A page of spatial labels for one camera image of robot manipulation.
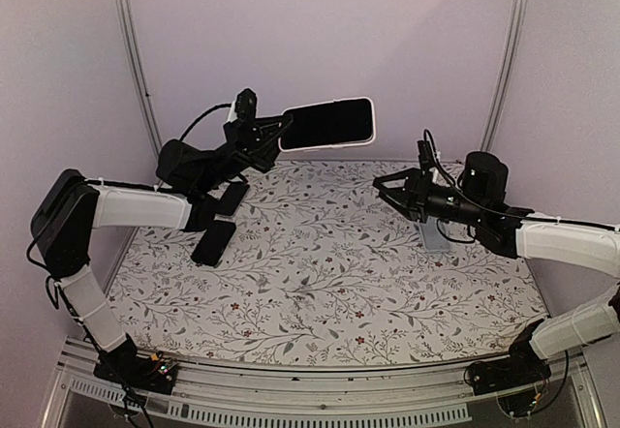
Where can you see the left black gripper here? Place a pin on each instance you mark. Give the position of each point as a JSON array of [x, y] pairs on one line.
[[251, 140]]

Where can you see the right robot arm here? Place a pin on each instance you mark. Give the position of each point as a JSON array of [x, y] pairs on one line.
[[476, 201]]

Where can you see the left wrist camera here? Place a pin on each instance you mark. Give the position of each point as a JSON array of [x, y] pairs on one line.
[[244, 107]]

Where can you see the black phone on table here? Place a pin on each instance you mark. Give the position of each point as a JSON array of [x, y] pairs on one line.
[[213, 243]]

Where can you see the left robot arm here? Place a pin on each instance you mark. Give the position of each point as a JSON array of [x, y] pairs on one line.
[[198, 187]]

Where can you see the front aluminium rail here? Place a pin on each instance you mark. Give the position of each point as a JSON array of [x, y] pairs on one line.
[[213, 393]]

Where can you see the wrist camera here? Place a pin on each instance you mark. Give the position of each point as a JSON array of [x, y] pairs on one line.
[[427, 156], [244, 107]]

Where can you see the floral table mat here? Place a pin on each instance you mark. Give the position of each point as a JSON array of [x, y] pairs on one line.
[[321, 272]]

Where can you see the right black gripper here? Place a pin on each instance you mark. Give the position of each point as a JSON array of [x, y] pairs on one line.
[[414, 196]]

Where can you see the aluminium post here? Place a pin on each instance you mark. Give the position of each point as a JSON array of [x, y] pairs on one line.
[[130, 41], [515, 26]]

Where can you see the pink phone case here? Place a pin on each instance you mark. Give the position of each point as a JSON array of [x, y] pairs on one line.
[[327, 124]]

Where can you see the left rear aluminium post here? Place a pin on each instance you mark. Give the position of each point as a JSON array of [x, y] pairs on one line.
[[130, 41]]

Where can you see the black phone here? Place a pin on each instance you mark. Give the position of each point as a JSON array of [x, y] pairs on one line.
[[231, 199], [213, 243]]

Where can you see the right rear aluminium post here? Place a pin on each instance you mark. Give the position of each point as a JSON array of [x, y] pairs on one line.
[[515, 26]]

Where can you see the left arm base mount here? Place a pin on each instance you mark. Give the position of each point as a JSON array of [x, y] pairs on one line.
[[153, 373]]

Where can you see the light blue phone case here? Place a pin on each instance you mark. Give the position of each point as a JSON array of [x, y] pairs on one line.
[[432, 241]]

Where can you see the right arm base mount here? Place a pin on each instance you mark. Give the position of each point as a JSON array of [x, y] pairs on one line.
[[524, 383]]

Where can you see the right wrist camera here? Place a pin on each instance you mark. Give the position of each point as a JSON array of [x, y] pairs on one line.
[[427, 156]]

